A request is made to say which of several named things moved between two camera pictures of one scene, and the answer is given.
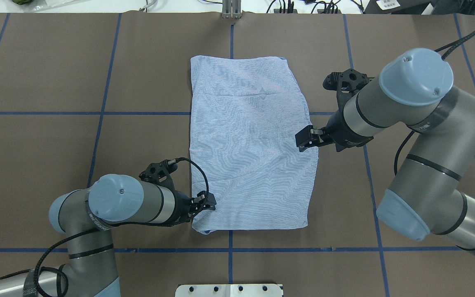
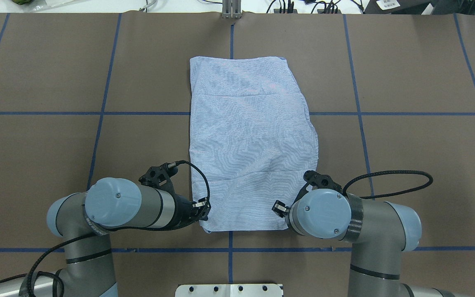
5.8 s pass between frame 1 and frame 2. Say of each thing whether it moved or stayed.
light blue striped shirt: stayed
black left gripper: moved
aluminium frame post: stayed
